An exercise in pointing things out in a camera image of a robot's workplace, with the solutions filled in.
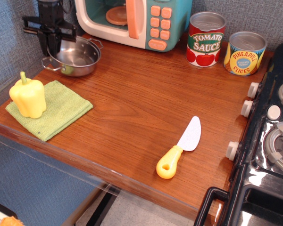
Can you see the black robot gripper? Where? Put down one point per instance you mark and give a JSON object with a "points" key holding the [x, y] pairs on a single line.
{"points": [[50, 22]]}

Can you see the small stainless steel pot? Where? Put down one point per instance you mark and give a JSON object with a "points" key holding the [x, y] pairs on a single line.
{"points": [[75, 58]]}

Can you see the green folded cloth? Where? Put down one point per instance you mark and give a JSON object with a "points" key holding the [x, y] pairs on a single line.
{"points": [[64, 107]]}

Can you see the orange microwave turntable plate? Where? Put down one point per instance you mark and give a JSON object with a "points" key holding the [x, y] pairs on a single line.
{"points": [[117, 15]]}

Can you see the toy microwave teal and cream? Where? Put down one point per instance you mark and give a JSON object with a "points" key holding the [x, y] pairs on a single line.
{"points": [[151, 24]]}

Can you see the yellow toy bell pepper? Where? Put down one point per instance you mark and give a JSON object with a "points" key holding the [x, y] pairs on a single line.
{"points": [[29, 96]]}

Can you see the tomato sauce can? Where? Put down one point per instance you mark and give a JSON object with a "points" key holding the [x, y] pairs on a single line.
{"points": [[205, 36]]}

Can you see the orange object at corner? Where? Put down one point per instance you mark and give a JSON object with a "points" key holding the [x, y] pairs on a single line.
{"points": [[11, 221]]}

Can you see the pineapple slices can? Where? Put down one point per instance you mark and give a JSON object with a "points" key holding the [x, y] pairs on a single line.
{"points": [[244, 53]]}

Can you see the grey stove knob middle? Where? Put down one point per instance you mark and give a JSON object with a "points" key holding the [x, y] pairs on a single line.
{"points": [[246, 108]]}

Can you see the grey stove knob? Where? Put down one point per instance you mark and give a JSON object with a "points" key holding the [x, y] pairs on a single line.
{"points": [[246, 108], [232, 150], [253, 89]]}

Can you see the grey stove knob upper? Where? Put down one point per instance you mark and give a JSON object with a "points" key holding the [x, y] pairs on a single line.
{"points": [[253, 89]]}

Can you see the grey stove knob lower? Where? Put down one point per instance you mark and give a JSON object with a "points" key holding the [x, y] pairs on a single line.
{"points": [[232, 150]]}

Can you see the black toy stove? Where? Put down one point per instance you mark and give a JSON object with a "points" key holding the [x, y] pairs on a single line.
{"points": [[255, 195]]}

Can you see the toy knife yellow handle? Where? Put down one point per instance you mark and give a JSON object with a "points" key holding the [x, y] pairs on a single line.
{"points": [[167, 166]]}

